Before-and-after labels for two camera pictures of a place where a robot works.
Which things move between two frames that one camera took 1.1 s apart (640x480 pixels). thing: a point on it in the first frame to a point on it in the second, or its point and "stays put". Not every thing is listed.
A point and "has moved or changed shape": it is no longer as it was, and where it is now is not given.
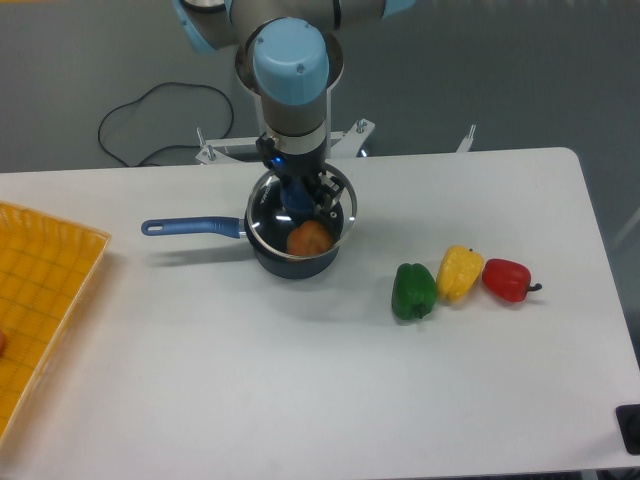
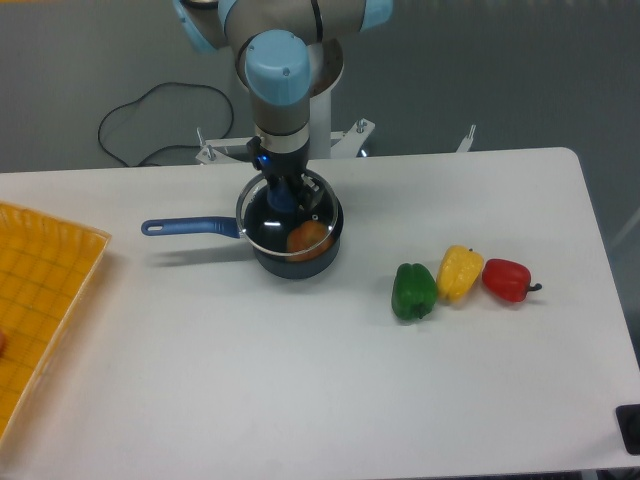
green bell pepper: [414, 291] stays put
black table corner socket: [628, 420] stays put
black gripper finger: [324, 188] to [309, 191]
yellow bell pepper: [459, 269] stays put
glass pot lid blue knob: [282, 219] has moved or changed shape
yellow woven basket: [46, 269] stays put
